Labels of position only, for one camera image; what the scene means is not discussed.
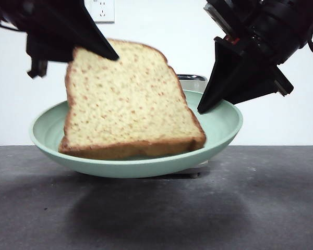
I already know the cream two-slot toaster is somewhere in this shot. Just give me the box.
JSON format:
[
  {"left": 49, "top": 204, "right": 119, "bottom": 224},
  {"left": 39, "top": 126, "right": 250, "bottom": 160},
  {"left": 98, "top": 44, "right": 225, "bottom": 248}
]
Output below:
[{"left": 169, "top": 74, "right": 209, "bottom": 180}]

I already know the white wall power socket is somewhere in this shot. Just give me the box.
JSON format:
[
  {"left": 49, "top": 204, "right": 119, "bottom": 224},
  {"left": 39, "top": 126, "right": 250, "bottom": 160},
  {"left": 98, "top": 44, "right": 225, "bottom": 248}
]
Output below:
[{"left": 83, "top": 0, "right": 115, "bottom": 24}]

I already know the pale green round plate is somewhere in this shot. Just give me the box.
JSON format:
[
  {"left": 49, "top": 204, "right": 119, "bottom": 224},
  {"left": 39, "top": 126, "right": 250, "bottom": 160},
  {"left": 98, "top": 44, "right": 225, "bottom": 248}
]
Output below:
[{"left": 29, "top": 90, "right": 244, "bottom": 179}]

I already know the large toast bread slice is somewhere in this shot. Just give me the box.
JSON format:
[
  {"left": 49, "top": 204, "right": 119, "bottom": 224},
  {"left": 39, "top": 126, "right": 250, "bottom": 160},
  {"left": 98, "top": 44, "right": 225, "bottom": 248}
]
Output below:
[{"left": 58, "top": 39, "right": 207, "bottom": 160}]

